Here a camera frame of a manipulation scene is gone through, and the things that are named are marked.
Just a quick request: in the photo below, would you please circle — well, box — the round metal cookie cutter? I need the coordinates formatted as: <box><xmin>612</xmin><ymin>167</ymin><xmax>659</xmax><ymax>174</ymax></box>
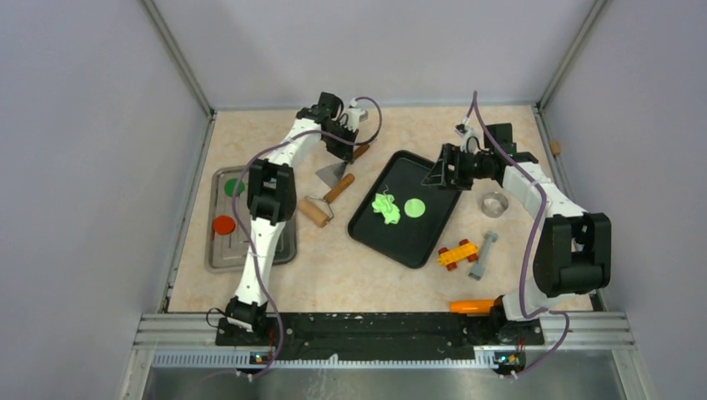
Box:
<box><xmin>479</xmin><ymin>192</ymin><xmax>509</xmax><ymax>218</ymax></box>

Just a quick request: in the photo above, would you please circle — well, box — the wooden dough roller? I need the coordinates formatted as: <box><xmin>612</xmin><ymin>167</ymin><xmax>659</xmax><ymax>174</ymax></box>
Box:
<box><xmin>297</xmin><ymin>173</ymin><xmax>355</xmax><ymax>228</ymax></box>

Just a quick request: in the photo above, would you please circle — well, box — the orange dough disc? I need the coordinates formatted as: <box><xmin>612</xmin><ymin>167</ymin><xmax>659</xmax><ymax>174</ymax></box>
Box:
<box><xmin>212</xmin><ymin>215</ymin><xmax>237</xmax><ymax>236</ymax></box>

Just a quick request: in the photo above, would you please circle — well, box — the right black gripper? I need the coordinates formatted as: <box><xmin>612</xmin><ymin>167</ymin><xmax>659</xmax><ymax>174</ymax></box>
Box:
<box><xmin>423</xmin><ymin>143</ymin><xmax>493</xmax><ymax>192</ymax></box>

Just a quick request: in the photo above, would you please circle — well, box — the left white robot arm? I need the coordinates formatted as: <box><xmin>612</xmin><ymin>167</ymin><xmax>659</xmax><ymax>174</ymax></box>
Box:
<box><xmin>225</xmin><ymin>92</ymin><xmax>367</xmax><ymax>345</ymax></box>

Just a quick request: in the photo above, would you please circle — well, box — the small wooden cork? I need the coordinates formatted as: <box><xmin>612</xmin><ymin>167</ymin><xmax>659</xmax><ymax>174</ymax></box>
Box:
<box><xmin>549</xmin><ymin>140</ymin><xmax>562</xmax><ymax>157</ymax></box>

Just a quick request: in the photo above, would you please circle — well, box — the orange handled tool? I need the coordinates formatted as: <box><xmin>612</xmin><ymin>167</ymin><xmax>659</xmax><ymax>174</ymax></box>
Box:
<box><xmin>449</xmin><ymin>299</ymin><xmax>496</xmax><ymax>316</ymax></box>

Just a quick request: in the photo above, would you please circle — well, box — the grey plastic bolt toy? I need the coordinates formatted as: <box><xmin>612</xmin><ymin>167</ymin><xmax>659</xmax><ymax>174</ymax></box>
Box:
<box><xmin>469</xmin><ymin>231</ymin><xmax>499</xmax><ymax>281</ymax></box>

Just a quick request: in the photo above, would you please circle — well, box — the green dough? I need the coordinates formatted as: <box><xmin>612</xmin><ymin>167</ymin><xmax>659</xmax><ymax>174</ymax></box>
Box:
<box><xmin>371</xmin><ymin>186</ymin><xmax>401</xmax><ymax>225</ymax></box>

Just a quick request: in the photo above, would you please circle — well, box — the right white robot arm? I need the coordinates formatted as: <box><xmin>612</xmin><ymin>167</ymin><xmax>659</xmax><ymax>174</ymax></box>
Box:
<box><xmin>422</xmin><ymin>122</ymin><xmax>612</xmax><ymax>343</ymax></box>

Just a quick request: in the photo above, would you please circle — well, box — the yellow toy brick car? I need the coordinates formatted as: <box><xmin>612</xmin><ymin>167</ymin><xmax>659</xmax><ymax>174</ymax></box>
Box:
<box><xmin>437</xmin><ymin>239</ymin><xmax>479</xmax><ymax>271</ymax></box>

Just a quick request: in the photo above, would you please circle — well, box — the metal scraper wooden handle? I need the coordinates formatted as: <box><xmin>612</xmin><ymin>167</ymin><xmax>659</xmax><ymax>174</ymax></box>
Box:
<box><xmin>315</xmin><ymin>144</ymin><xmax>370</xmax><ymax>188</ymax></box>

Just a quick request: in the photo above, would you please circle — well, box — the purple cable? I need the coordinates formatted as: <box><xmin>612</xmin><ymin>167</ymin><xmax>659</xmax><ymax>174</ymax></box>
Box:
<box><xmin>461</xmin><ymin>91</ymin><xmax>571</xmax><ymax>379</ymax></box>
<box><xmin>232</xmin><ymin>96</ymin><xmax>384</xmax><ymax>382</ymax></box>

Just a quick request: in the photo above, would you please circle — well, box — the green dough disc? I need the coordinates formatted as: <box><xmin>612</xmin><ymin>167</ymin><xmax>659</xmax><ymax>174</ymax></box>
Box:
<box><xmin>223</xmin><ymin>178</ymin><xmax>245</xmax><ymax>198</ymax></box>

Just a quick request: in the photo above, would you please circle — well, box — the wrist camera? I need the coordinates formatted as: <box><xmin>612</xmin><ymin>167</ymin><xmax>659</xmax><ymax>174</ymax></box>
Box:
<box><xmin>454</xmin><ymin>117</ymin><xmax>478</xmax><ymax>145</ymax></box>
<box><xmin>341</xmin><ymin>98</ymin><xmax>368</xmax><ymax>131</ymax></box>

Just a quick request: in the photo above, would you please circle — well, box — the black baking tray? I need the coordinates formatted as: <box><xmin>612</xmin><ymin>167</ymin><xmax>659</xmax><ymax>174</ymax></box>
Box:
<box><xmin>347</xmin><ymin>150</ymin><xmax>461</xmax><ymax>269</ymax></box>

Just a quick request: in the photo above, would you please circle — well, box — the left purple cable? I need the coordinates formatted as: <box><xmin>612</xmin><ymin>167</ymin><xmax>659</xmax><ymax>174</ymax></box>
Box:
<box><xmin>232</xmin><ymin>96</ymin><xmax>384</xmax><ymax>382</ymax></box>

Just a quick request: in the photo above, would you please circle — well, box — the round green dough wrapper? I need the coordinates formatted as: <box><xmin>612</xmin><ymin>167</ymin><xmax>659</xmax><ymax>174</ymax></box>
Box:
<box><xmin>404</xmin><ymin>198</ymin><xmax>426</xmax><ymax>218</ymax></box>

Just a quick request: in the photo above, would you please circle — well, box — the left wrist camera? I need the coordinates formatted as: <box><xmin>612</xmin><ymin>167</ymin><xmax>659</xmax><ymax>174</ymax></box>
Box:
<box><xmin>341</xmin><ymin>98</ymin><xmax>368</xmax><ymax>131</ymax></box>

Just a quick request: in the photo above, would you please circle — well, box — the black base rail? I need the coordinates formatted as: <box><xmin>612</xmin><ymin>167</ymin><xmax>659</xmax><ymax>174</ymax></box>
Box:
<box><xmin>215</xmin><ymin>312</ymin><xmax>544</xmax><ymax>362</ymax></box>

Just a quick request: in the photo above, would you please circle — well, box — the silver metal tray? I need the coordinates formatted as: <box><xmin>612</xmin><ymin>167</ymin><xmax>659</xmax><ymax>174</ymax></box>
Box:
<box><xmin>205</xmin><ymin>164</ymin><xmax>299</xmax><ymax>273</ymax></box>

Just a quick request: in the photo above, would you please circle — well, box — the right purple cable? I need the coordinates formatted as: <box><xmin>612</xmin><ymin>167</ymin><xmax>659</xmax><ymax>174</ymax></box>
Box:
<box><xmin>461</xmin><ymin>91</ymin><xmax>571</xmax><ymax>379</ymax></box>

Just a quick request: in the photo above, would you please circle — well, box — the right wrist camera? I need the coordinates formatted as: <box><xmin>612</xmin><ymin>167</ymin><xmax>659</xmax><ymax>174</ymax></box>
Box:
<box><xmin>454</xmin><ymin>117</ymin><xmax>478</xmax><ymax>145</ymax></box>

